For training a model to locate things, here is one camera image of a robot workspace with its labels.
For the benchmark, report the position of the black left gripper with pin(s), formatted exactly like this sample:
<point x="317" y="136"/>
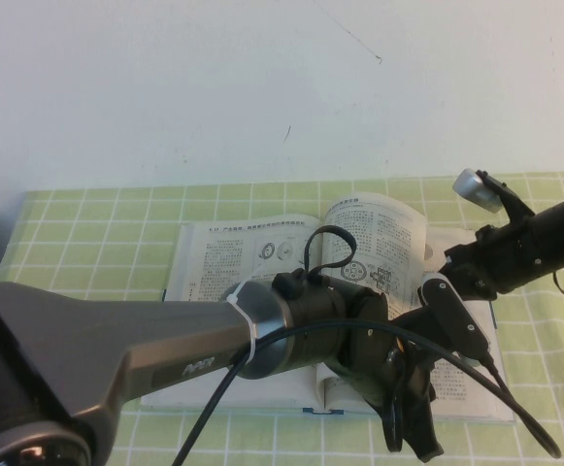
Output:
<point x="374" y="359"/>

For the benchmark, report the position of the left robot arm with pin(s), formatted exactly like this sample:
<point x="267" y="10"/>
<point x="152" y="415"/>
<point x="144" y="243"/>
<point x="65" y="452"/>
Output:
<point x="116" y="340"/>

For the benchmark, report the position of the black right camera mount bracket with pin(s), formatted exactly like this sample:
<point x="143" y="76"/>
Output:
<point x="509" y="201"/>

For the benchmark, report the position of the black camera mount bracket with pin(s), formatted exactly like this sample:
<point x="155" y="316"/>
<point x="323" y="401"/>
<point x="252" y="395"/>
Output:
<point x="509" y="201"/>
<point x="441" y="315"/>

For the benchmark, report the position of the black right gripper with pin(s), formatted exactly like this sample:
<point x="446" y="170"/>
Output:
<point x="500" y="257"/>

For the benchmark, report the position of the green white checkered tablecloth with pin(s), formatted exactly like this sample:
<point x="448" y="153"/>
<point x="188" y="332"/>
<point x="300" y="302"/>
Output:
<point x="92" y="228"/>

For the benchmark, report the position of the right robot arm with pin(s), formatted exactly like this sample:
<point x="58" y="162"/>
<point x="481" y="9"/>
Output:
<point x="553" y="233"/>

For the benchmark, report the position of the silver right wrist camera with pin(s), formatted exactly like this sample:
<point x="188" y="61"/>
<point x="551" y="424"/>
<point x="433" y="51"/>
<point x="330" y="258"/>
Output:
<point x="475" y="190"/>

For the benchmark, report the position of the technical book with diagrams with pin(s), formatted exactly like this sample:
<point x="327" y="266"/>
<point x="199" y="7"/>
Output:
<point x="242" y="262"/>

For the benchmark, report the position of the white zip tie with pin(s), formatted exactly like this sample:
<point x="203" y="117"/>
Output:
<point x="247" y="325"/>

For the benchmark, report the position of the black left camera mount bracket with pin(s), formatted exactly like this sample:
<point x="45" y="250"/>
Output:
<point x="441" y="315"/>

